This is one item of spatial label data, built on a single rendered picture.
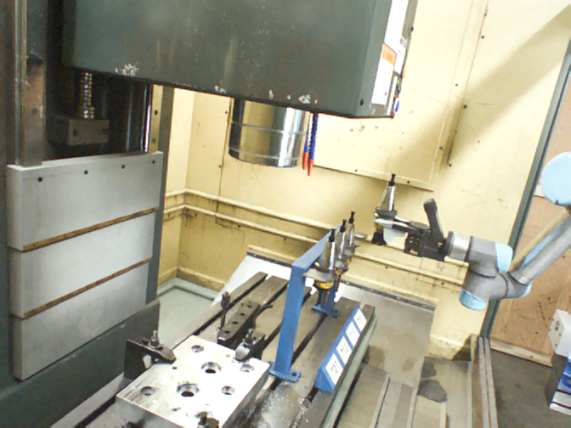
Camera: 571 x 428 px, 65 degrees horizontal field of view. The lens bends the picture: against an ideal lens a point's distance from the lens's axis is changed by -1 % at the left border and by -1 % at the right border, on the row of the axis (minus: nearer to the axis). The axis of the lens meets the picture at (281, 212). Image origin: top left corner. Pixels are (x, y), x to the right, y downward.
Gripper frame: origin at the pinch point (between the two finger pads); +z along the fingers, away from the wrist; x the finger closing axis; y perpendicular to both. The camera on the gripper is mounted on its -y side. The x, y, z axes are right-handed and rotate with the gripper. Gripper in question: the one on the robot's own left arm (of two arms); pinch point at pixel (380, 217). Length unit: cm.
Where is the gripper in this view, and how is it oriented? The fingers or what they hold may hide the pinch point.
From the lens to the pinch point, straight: 132.4
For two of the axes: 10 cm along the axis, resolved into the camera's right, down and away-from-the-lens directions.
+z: -9.1, -2.6, 3.2
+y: -1.8, 9.5, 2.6
